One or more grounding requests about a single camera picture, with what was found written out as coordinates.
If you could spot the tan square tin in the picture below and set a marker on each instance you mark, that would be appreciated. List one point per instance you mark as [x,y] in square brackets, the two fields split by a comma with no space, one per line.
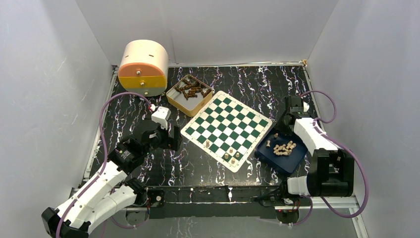
[191,106]

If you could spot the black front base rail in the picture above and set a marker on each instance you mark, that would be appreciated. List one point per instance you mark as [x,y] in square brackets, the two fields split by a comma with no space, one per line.
[215,201]

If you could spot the pile of dark chess pieces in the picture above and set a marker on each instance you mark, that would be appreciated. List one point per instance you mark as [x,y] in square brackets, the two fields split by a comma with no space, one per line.
[192,89]

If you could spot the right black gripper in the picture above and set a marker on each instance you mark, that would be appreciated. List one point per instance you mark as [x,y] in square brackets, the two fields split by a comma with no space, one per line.
[284,130]

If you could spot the cream round drawer box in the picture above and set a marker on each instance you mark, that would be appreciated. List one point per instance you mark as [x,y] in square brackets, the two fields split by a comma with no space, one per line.
[144,68]

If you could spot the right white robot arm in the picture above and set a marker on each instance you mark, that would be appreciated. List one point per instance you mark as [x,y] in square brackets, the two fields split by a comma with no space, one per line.
[331,172]

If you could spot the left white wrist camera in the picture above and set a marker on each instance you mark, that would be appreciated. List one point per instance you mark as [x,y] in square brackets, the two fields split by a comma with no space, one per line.
[161,116]

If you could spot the dark blue tray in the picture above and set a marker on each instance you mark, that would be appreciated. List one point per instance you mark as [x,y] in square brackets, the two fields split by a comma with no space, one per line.
[285,165]

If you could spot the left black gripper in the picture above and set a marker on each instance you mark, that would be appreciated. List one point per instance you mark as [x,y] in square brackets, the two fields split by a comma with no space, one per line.
[170,143]

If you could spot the green white chess board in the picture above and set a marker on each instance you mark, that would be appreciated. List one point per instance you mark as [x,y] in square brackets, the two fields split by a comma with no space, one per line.
[227,123]

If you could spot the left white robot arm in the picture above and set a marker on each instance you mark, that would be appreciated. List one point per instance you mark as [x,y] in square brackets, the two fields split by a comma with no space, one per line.
[108,191]

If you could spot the pile of light chess pieces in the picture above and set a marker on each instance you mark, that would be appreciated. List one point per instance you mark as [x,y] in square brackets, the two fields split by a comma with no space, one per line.
[284,149]

